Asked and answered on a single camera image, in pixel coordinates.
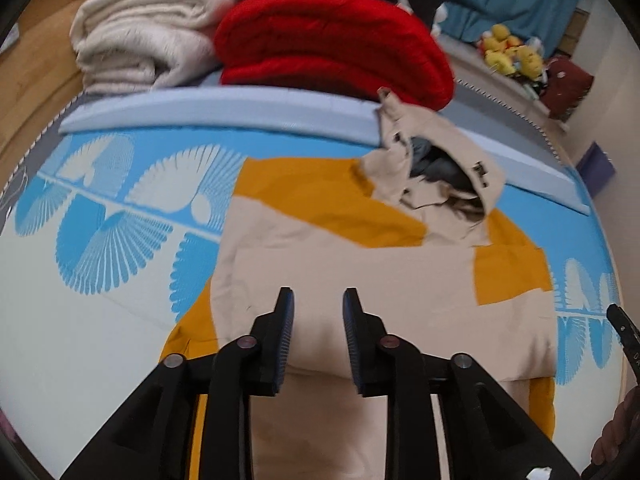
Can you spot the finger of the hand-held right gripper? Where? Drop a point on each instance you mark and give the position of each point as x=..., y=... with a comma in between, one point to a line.
x=622, y=325

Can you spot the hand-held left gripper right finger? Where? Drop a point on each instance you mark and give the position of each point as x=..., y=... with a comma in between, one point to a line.
x=350, y=340

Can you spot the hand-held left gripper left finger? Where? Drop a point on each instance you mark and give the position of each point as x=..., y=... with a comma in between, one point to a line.
x=286, y=330

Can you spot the beige and yellow jacket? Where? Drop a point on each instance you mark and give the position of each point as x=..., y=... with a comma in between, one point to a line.
x=350, y=265

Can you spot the person's right hand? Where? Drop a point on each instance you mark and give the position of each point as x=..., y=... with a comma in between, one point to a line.
x=617, y=430

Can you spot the purple box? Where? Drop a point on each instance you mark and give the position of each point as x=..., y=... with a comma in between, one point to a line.
x=597, y=167

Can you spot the blue white patterned bed sheet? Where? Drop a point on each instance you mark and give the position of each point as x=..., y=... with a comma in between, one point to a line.
x=75, y=335

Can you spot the light blue foam pad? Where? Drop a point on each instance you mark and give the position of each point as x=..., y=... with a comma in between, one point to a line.
x=225, y=110

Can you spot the grey mattress with stitched edge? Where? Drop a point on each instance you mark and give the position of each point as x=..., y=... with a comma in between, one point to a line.
x=490, y=105

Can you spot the pile of yellow plush toys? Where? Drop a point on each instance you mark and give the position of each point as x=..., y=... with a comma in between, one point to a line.
x=505, y=52

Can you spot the red folded blanket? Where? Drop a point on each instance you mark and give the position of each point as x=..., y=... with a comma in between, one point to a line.
x=325, y=35

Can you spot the cream folded blanket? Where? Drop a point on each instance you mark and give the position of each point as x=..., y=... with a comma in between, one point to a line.
x=140, y=25

